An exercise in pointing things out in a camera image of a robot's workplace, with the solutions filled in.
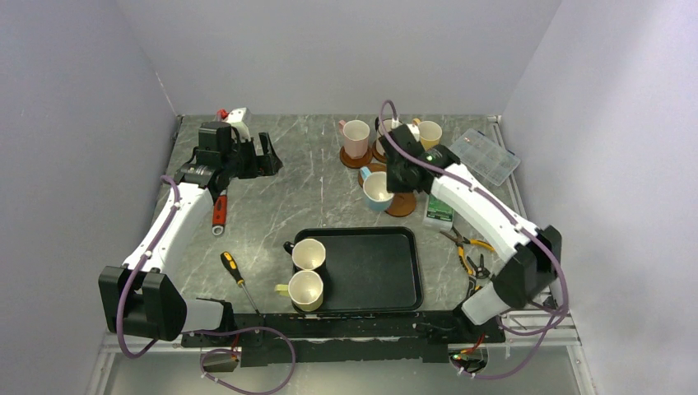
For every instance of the light blue mug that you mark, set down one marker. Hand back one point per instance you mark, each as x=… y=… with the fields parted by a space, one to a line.
x=376 y=194

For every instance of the red handled adjustable wrench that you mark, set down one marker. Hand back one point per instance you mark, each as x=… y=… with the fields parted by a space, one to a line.
x=219 y=214

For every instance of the white ribbed mug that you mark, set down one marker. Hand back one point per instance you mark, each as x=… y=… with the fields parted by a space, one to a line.
x=380 y=129

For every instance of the black handled cream mug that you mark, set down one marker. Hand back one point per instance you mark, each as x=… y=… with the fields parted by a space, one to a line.
x=307 y=254

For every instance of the green screw bit box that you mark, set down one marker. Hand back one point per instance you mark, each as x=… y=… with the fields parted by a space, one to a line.
x=438 y=214

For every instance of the pink mug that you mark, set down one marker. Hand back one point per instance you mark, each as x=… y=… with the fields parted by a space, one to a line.
x=356 y=135

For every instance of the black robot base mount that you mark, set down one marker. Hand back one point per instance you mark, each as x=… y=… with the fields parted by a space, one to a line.
x=429 y=336

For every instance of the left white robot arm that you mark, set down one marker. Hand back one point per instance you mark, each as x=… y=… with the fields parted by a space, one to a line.
x=138 y=297

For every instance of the black plastic tray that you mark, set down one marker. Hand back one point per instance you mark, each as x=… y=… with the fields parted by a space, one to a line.
x=367 y=269

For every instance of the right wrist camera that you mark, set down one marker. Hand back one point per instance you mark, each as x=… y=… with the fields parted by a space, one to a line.
x=391 y=124

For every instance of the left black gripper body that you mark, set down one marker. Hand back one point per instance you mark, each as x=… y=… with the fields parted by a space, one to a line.
x=241 y=160

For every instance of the pale yellow mug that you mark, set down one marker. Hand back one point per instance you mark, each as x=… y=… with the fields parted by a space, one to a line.
x=305 y=289

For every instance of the aluminium frame rail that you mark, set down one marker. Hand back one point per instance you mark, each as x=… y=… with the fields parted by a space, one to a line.
x=140 y=300

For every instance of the clear plastic organizer box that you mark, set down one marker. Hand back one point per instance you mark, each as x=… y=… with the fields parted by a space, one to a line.
x=482 y=155

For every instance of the yellow black screwdriver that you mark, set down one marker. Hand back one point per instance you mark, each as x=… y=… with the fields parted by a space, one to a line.
x=232 y=267

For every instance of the yellow handled pliers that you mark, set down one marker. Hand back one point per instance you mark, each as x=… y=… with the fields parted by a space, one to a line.
x=459 y=241

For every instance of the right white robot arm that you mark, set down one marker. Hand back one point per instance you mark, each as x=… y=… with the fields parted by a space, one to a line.
x=530 y=254

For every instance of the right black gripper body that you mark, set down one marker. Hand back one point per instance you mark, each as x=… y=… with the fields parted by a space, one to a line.
x=396 y=182

